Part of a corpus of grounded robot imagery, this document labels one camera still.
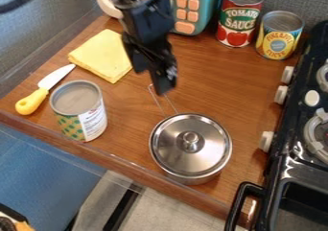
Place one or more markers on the yellow cloth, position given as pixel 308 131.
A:
pixel 102 55

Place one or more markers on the toy microwave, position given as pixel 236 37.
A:
pixel 198 8

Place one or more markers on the silver pot lid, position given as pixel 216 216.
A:
pixel 190 143

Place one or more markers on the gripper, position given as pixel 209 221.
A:
pixel 145 22

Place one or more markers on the toy stove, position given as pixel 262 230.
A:
pixel 299 151

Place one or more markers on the green and yellow can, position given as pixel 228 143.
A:
pixel 81 111

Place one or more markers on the red tomato can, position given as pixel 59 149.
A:
pixel 238 19

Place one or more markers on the silver pot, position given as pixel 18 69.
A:
pixel 192 177

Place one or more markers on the yellow pineapple can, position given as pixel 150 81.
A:
pixel 278 36

